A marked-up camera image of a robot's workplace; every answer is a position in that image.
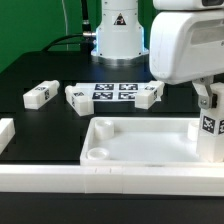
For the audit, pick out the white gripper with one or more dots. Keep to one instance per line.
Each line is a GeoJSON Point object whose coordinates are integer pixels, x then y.
{"type": "Point", "coordinates": [188, 45]}

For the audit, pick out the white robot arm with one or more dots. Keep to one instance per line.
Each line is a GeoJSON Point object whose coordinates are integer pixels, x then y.
{"type": "Point", "coordinates": [120, 37]}

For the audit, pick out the white left obstacle block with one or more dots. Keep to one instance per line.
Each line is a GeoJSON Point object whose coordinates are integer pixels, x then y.
{"type": "Point", "coordinates": [7, 132]}

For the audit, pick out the white marker base plate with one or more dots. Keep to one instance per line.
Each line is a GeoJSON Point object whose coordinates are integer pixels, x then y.
{"type": "Point", "coordinates": [116, 92]}

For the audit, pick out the white desk top tray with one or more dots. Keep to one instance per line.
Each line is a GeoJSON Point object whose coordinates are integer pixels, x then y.
{"type": "Point", "coordinates": [141, 142]}

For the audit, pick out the white front obstacle bar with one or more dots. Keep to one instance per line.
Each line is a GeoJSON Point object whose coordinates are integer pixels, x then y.
{"type": "Point", "coordinates": [112, 180]}

